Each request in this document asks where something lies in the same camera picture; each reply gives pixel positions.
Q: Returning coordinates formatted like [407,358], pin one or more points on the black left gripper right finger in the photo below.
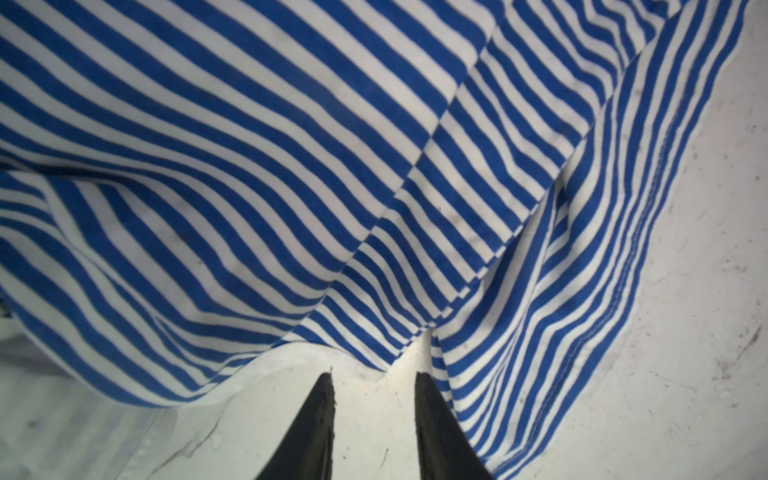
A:
[443,450]

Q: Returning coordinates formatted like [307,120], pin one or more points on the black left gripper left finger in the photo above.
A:
[305,452]

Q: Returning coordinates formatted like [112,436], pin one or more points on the blue white striped tank top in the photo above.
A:
[195,194]

